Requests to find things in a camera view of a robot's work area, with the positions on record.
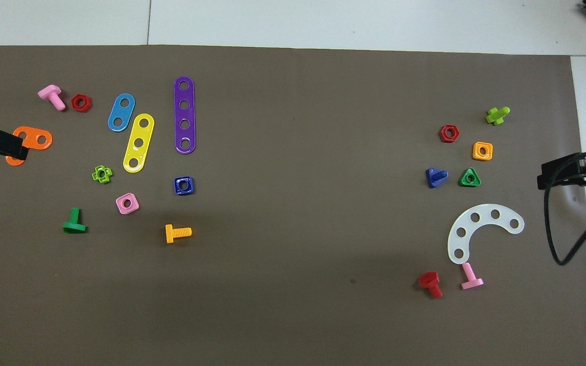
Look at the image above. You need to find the purple four-hole plate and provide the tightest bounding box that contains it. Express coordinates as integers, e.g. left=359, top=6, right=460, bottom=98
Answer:
left=173, top=76, right=197, bottom=155

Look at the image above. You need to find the green triangular plastic nut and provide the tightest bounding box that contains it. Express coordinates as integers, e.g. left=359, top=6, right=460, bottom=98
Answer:
left=458, top=167, right=482, bottom=188

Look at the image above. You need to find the orange plastic screw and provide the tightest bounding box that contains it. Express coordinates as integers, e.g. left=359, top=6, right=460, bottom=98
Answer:
left=165, top=224, right=192, bottom=244

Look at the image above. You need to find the white curved five-hole plate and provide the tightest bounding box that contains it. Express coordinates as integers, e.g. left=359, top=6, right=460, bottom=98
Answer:
left=447, top=204, right=525, bottom=265

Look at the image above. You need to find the red plastic screw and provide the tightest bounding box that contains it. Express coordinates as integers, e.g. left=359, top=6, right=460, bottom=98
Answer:
left=418, top=271, right=444, bottom=299

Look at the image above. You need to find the lime cross-head plastic screw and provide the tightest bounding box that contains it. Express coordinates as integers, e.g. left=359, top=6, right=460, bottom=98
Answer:
left=485, top=106, right=511, bottom=126

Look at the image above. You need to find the yellow three-hole plate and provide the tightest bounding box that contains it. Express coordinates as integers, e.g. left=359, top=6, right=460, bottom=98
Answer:
left=123, top=113, right=155, bottom=174

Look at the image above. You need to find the pink square plastic nut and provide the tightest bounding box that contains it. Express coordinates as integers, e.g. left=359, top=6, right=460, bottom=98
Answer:
left=115, top=193, right=140, bottom=215

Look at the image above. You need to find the blue triangle-head plastic screw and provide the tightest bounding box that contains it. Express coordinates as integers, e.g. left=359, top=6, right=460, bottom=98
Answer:
left=425, top=168, right=449, bottom=189

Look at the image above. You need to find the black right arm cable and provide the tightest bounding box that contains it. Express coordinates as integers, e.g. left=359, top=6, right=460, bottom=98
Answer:
left=544, top=146, right=586, bottom=266

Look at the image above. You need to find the blue two-hole plate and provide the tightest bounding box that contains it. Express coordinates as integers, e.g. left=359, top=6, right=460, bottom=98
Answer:
left=107, top=93, right=136, bottom=133

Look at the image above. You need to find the green plastic screw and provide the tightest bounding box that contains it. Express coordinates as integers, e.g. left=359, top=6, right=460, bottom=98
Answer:
left=63, top=207, right=87, bottom=234

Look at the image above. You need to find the orange heart-shaped plate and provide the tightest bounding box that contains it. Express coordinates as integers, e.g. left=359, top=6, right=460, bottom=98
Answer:
left=6, top=126, right=53, bottom=167

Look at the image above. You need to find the brown table mat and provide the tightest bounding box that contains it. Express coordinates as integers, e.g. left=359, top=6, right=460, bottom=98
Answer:
left=0, top=45, right=586, bottom=366

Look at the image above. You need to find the pink plastic screw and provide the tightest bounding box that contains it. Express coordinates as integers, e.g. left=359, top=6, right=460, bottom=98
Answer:
left=37, top=84, right=67, bottom=112
left=460, top=262, right=484, bottom=291

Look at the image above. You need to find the blue square plastic nut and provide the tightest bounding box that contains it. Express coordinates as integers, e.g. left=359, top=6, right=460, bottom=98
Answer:
left=173, top=176, right=195, bottom=196

